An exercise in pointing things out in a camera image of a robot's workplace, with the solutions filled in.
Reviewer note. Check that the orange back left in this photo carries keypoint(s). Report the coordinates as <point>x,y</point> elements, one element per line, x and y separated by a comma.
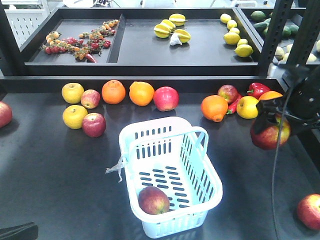
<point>113,92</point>

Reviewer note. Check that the dark red apple left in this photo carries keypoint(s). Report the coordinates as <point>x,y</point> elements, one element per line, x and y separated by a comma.
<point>94,125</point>

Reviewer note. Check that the lemon front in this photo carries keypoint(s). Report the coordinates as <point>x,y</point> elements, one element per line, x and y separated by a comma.
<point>244,50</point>

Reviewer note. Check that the yellow starfruit right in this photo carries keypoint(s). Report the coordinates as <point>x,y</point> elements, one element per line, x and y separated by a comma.
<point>183,35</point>

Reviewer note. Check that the light blue plastic basket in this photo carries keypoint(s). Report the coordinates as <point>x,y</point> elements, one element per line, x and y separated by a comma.
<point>170,154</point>

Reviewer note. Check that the red chili pepper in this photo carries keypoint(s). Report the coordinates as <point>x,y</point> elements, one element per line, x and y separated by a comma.
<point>233,106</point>

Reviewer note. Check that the yellow apple front left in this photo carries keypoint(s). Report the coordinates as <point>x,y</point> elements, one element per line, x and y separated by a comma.
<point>73,116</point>

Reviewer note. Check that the big red apple back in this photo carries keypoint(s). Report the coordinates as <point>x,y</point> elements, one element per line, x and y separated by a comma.
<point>166,98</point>

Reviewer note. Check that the red yellow apple behind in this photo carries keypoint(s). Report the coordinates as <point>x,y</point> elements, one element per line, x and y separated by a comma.
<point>228,92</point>

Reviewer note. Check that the cherry tomato vine pile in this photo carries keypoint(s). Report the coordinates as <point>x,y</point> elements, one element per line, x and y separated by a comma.
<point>85,46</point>

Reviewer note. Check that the black perforated upright post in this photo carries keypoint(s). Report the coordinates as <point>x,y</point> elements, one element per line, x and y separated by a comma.
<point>274,35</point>

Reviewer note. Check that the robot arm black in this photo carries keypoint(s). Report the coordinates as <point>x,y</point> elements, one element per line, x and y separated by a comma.
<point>300,105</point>

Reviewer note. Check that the orange with navel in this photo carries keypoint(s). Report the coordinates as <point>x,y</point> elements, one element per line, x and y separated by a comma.
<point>214,108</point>

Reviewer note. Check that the black fruit display stand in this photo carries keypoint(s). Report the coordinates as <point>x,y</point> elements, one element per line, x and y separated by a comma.
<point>55,176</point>

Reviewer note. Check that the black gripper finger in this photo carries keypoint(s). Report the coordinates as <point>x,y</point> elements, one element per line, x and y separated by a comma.
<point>28,231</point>

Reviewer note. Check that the yellow orange fruit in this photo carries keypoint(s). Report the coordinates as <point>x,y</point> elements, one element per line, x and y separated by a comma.
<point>246,107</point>

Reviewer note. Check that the yellow starfruit far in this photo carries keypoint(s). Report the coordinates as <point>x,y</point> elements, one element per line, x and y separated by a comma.
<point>177,19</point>

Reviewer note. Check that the lemon large middle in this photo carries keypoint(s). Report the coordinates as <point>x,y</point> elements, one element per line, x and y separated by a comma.
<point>231,38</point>

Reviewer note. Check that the yellow apple back left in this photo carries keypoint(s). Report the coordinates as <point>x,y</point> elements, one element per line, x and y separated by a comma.
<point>72,92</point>

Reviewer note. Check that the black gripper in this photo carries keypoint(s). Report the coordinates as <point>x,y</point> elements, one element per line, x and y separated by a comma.
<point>300,105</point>

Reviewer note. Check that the small pink apple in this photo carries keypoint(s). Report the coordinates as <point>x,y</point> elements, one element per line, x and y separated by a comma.
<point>90,99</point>

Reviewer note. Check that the large orange right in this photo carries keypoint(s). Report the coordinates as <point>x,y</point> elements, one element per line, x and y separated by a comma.
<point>270,95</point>

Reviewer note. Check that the white garlic bulb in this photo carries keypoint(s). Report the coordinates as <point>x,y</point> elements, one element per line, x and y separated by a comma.
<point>175,40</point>

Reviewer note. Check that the red bell pepper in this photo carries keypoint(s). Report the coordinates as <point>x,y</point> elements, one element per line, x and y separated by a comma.
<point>256,89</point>

